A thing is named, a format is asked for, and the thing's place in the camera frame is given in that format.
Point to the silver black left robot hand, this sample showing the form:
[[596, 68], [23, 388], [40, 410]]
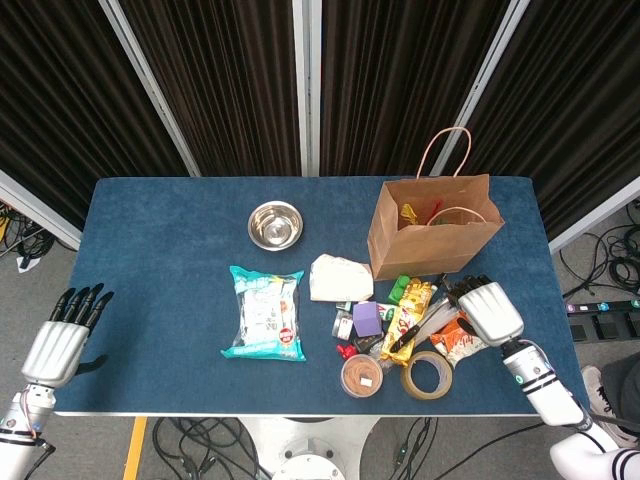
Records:
[[55, 355]]

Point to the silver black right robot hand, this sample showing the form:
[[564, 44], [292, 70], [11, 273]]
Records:
[[492, 315]]

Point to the clear plastic straws bundle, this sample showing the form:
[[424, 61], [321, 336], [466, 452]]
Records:
[[442, 315]]

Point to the yellow snack bar package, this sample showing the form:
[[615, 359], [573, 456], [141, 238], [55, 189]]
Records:
[[410, 310]]

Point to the transparent tape roll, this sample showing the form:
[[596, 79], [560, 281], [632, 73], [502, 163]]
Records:
[[411, 387]]

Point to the colourful feather shuttlecock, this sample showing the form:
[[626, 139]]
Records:
[[409, 212]]

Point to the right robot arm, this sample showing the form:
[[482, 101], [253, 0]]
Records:
[[530, 375]]

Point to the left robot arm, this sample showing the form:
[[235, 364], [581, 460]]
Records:
[[30, 405]]

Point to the orange white snack packet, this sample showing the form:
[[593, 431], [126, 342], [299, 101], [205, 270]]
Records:
[[457, 347]]

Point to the brown paper bag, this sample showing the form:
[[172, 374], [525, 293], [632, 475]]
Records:
[[425, 250]]

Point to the clear jar of rubber bands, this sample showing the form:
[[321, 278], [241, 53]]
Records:
[[361, 377]]

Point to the small silver tin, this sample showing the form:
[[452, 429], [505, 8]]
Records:
[[342, 325]]

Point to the green white marker pen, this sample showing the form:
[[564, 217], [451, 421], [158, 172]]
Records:
[[442, 281]]

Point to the white paper scrap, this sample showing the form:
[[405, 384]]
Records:
[[27, 264]]

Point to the green toy brick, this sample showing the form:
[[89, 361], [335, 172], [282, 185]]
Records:
[[399, 290]]

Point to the white green glue bottle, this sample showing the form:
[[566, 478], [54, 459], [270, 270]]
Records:
[[386, 311]]

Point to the blue table cloth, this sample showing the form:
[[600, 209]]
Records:
[[165, 300]]

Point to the purple foam cube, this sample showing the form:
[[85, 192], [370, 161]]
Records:
[[367, 320]]

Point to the white sneaker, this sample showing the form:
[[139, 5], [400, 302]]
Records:
[[597, 387]]

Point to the dark trouser leg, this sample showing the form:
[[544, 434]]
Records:
[[625, 380]]

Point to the white soft pouch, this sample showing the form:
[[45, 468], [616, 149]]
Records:
[[340, 280]]

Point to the teal white plastic package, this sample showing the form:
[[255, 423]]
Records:
[[262, 315]]

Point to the black corrugated panel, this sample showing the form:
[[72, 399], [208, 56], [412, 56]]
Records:
[[575, 100], [225, 85], [60, 100], [390, 85]]

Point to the stainless steel bowl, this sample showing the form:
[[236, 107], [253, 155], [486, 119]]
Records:
[[275, 226]]

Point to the white partition rail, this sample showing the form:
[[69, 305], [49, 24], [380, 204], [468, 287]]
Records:
[[35, 205], [595, 220]]

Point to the white table frame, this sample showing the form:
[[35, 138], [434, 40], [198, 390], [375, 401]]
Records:
[[250, 414]]

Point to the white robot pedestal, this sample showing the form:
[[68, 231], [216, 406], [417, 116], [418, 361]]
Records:
[[320, 435]]

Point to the white partition post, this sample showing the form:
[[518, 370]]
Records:
[[475, 90], [150, 85], [306, 85]]

